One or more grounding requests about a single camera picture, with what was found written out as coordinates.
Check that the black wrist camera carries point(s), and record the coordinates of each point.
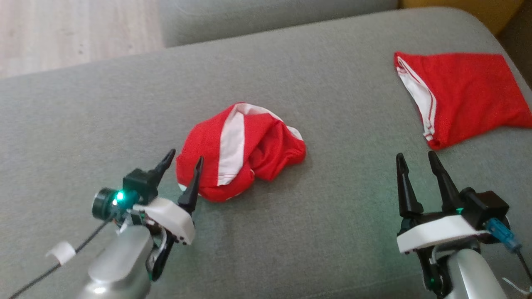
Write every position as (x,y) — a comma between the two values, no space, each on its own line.
(488,207)
(139,185)

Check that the red Bulls basketball jersey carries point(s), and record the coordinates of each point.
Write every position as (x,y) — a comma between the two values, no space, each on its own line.
(469,95)

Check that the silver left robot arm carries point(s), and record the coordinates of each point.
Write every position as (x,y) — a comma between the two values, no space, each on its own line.
(120,265)

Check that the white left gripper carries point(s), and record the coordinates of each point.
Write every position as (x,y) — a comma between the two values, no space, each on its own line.
(170,216)

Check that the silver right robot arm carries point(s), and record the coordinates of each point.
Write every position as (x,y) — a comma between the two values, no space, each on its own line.
(474,274)

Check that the wide grey fabric sofa ottoman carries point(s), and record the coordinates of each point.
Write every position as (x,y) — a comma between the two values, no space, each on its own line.
(291,249)

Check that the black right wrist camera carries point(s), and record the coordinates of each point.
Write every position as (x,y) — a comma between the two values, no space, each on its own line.
(488,207)

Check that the red shorts with white stripe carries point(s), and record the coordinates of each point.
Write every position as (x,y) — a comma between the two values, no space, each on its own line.
(266,153)

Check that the grey sofa seat cushion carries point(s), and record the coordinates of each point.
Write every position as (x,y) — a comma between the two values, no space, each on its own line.
(270,18)

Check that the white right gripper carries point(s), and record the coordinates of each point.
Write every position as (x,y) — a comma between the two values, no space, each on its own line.
(436,232)

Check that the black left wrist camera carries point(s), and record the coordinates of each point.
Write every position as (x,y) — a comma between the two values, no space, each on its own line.
(139,185)

